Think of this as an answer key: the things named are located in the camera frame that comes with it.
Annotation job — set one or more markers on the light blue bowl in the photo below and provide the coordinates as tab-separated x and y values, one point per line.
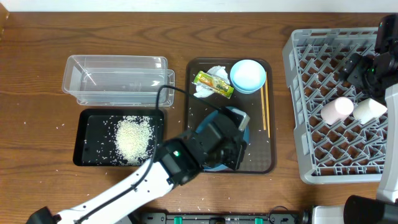
247	76

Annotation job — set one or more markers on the grey dishwasher rack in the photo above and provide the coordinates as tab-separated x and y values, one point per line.
345	151

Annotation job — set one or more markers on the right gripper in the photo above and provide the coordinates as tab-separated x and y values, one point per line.
354	70

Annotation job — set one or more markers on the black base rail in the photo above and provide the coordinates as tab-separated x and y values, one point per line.
163	218

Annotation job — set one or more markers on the pink plastic cup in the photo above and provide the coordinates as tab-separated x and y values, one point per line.
337	110

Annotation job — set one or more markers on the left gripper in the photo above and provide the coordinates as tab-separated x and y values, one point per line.
236	163

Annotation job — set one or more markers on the right wooden chopstick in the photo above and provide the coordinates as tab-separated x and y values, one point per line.
266	91

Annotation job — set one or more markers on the white rice pile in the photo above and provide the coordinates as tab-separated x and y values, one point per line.
118	140

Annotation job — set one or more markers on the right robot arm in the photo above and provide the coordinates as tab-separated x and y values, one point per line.
382	209

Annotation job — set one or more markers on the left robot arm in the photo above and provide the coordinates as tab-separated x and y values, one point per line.
175	162

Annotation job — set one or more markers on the dark blue plate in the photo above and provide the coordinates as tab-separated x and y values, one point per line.
200	128

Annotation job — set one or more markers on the clear plastic bin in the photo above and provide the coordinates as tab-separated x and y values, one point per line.
116	80

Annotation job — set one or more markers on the green yellow snack wrapper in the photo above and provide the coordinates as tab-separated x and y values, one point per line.
214	84

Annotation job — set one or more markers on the black plastic tray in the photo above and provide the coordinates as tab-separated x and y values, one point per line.
156	115

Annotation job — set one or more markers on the left wooden chopstick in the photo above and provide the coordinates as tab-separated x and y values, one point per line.
263	109

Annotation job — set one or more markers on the brown serving tray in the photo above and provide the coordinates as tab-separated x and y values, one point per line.
260	154

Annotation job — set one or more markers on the small white cup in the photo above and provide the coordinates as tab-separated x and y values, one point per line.
368	109

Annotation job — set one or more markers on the crumpled white tissue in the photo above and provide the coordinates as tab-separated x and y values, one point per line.
217	71

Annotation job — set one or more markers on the wooden chopstick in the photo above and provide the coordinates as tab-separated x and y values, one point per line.
263	109
266	91

